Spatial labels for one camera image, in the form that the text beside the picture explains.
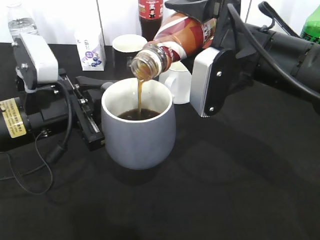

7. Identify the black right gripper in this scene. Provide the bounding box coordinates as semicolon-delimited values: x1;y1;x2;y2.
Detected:
164;0;253;88

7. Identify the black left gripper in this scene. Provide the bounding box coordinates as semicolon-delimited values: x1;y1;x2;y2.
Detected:
16;69;114;151

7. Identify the brown Nescafe coffee bottle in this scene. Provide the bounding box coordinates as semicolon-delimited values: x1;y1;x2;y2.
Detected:
130;12;217;81

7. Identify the grey ceramic mug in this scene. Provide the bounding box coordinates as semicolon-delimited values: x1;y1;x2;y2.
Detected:
101;78;176;170

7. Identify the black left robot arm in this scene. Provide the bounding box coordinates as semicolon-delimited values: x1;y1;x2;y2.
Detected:
0;69;113;151

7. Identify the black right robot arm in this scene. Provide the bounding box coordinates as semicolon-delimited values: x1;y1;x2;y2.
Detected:
165;0;320;118

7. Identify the white ceramic mug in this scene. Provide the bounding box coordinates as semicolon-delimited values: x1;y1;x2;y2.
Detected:
158;61;192;105

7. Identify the black ceramic mug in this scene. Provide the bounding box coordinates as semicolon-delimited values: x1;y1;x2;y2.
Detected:
112;34;148;80

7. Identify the green sprite bottle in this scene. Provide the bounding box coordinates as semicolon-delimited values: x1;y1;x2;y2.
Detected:
300;6;320;44

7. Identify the cola bottle red label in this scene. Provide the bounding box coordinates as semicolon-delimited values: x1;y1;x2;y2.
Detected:
138;0;164;42

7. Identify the small white milk carton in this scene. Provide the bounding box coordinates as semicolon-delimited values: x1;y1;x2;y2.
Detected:
74;28;106;71

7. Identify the clear water bottle green label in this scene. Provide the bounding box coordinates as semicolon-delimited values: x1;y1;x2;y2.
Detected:
6;0;39;41

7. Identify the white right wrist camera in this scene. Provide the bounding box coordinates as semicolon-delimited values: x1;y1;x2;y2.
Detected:
189;46;236;118

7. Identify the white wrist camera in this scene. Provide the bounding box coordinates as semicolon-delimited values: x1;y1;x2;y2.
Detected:
189;46;236;118
11;33;59;93

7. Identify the black right camera cable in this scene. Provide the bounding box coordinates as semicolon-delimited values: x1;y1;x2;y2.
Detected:
226;1;320;101

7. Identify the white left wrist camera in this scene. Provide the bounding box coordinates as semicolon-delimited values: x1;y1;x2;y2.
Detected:
11;33;59;93

